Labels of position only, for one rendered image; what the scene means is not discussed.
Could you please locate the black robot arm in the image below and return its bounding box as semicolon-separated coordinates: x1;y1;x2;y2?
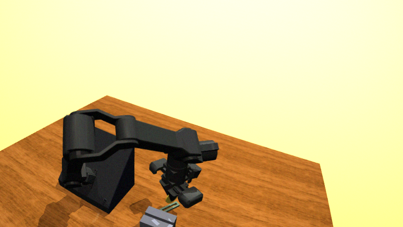
62;109;219;189

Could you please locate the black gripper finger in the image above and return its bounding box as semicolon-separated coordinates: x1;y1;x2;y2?
168;188;179;202
159;179;173;195

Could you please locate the gold coin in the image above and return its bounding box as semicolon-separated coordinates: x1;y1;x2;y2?
165;195;171;204

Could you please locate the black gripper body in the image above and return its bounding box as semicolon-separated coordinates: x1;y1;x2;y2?
149;158;203;208

